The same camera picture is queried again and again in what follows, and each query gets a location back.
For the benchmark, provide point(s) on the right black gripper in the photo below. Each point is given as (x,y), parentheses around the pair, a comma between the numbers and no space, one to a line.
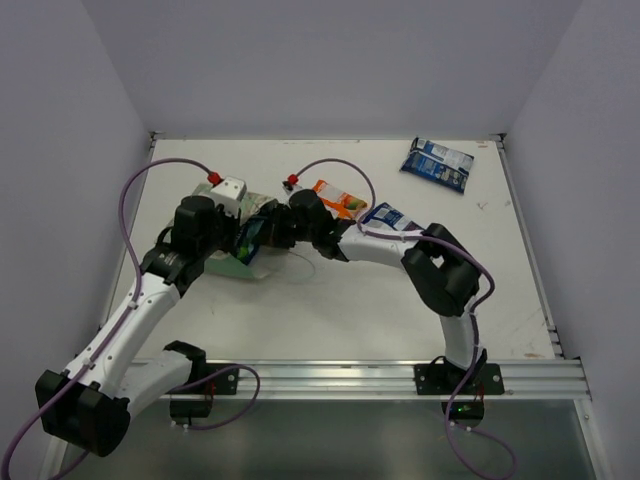
(279,211)

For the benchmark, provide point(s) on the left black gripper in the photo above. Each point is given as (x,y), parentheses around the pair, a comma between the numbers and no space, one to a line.
(228,232)

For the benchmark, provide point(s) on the orange snack packet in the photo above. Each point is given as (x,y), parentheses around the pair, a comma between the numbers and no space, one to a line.
(341,204)

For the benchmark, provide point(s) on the blue green crisps packet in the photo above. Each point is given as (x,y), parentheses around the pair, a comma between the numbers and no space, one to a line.
(247,245)

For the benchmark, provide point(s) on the green printed paper bag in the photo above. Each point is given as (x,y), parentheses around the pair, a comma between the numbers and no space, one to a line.
(282,263)

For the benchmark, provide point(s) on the dark blue white snack packet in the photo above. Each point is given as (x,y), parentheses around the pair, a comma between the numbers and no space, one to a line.
(384,216)

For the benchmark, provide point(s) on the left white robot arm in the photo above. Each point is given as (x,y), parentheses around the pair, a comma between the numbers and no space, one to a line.
(91,403)

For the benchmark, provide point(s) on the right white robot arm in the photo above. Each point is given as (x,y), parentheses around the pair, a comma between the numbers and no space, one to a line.
(440,270)

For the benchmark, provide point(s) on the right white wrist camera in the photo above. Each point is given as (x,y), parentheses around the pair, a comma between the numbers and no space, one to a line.
(291,186)

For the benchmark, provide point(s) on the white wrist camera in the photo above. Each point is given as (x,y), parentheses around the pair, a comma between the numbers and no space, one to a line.
(291,186)
(229,193)

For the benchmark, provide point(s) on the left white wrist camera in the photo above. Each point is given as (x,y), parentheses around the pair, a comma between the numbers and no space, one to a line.
(229,193)

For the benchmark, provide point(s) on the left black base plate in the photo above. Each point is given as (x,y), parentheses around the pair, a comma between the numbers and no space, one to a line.
(210,379)

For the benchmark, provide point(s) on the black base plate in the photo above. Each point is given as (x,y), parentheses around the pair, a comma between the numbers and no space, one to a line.
(210,379)
(442,378)

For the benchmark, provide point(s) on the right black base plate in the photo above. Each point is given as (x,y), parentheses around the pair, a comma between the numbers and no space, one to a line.
(442,378)

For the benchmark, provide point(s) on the aluminium mounting rail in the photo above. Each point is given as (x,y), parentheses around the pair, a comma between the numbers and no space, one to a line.
(341,380)

